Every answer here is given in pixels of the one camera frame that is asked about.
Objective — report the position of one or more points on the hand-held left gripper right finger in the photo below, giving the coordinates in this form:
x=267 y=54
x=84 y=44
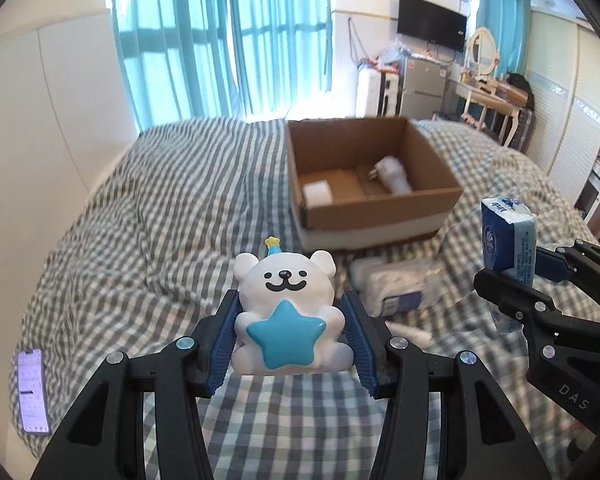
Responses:
x=356 y=340

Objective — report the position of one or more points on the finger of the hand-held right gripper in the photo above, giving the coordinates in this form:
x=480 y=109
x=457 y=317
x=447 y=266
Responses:
x=522 y=302
x=577 y=265

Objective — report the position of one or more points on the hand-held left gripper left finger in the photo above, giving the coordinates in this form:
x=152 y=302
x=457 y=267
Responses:
x=221 y=340

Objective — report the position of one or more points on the blue tissue packet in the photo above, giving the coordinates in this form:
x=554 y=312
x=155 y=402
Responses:
x=507 y=240

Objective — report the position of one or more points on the white bear toy blue star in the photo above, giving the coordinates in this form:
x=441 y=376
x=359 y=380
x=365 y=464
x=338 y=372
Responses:
x=287 y=305

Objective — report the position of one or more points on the cardboard box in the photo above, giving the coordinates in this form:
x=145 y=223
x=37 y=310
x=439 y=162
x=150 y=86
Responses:
x=375 y=210

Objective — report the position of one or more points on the white wet wipes pack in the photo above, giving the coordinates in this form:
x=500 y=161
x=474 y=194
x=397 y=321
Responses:
x=395 y=282

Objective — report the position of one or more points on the grey checked blanket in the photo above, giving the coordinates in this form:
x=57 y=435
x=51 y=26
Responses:
x=180 y=220

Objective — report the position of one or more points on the small white packet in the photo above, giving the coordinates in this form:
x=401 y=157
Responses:
x=316 y=193

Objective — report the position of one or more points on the white wardrobe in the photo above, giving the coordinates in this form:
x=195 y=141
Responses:
x=562 y=110

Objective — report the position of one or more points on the white bottle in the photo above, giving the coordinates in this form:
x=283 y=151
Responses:
x=392 y=175

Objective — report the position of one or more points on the black bag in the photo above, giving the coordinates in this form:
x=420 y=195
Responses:
x=519 y=87

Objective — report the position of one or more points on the white dressing table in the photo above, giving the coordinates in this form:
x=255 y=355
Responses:
x=485 y=97

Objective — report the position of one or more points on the smartphone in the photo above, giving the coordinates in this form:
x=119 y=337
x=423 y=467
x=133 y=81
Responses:
x=33 y=390

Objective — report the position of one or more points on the oval vanity mirror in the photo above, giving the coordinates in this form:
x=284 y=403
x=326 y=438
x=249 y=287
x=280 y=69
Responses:
x=482 y=52

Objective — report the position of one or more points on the silver fridge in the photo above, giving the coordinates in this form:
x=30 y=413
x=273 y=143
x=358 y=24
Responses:
x=422 y=85

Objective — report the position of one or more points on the white suitcase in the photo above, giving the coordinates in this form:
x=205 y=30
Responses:
x=369 y=91

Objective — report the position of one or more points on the narrow teal curtain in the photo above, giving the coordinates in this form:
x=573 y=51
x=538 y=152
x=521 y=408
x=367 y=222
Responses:
x=500 y=15

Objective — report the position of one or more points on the teal window curtain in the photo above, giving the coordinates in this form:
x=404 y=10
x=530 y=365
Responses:
x=215 y=40

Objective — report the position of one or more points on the wall-mounted black television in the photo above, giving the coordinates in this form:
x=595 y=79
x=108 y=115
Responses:
x=431 y=22

